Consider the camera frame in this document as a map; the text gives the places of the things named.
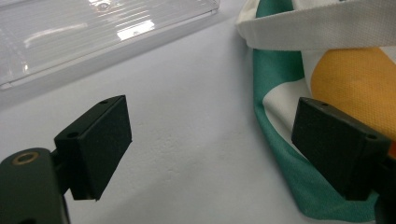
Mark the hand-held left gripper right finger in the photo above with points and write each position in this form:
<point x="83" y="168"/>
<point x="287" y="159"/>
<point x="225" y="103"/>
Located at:
<point x="336" y="149"/>

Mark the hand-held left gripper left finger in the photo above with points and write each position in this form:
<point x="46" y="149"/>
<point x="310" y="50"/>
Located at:
<point x="102" y="146"/>

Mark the white canvas tote bag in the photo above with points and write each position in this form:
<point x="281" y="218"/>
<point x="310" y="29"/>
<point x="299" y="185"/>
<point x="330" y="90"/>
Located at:
<point x="342" y="28"/>

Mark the clear plastic container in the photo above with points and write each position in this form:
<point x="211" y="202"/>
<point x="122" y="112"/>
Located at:
<point x="77" y="37"/>

